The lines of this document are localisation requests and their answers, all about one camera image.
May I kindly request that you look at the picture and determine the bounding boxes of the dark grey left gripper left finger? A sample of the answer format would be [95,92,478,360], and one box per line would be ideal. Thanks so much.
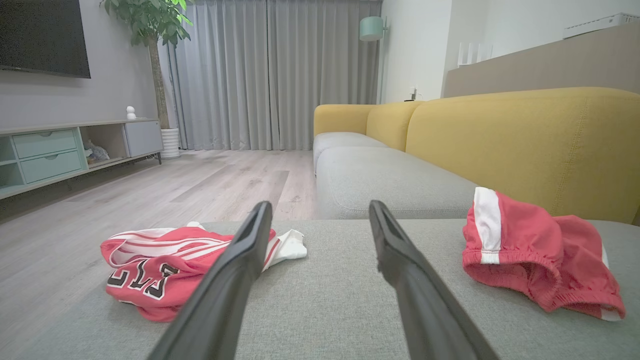
[147,201,274,360]

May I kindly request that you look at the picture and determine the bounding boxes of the beige partition wall panel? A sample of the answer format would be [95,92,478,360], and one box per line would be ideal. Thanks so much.
[442,22,640,99]

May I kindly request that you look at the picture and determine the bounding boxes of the mint and grey TV cabinet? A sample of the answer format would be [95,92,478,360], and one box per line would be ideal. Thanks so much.
[0,118,164,201]

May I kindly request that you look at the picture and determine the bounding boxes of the black flat television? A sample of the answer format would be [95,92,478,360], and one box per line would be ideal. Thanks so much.
[0,0,92,79]

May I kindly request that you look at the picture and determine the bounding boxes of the yellow and grey sofa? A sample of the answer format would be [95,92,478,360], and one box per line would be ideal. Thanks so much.
[313,87,640,226]

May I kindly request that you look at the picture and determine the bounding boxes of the grey pleated curtain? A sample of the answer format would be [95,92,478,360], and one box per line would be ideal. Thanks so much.
[159,0,383,152]

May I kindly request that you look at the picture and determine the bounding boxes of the red white sports shorts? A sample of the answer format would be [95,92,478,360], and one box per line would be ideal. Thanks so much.
[461,187,627,322]

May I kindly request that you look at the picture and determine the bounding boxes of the mint green floor lamp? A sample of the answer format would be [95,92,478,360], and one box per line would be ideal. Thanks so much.
[358,16,389,105]

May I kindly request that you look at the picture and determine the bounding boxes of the white router with antennas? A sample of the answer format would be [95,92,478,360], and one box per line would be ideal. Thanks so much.
[457,42,494,68]

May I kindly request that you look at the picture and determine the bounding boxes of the grey plush toy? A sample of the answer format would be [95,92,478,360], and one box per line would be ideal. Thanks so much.
[83,140,111,164]

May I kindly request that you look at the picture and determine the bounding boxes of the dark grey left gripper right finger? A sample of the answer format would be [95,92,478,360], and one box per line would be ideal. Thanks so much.
[368,200,501,360]

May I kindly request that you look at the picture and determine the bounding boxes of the white ribbed plant pot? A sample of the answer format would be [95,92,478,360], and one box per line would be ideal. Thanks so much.
[160,128,181,160]

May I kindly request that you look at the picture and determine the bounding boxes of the green leafy indoor tree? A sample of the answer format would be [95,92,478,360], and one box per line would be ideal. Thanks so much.
[100,0,196,131]

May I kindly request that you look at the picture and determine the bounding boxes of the white flat box device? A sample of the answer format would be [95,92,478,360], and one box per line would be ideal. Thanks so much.
[563,12,640,40]

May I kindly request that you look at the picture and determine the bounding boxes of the red white basketball jersey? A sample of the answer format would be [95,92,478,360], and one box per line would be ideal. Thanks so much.
[100,221,308,323]

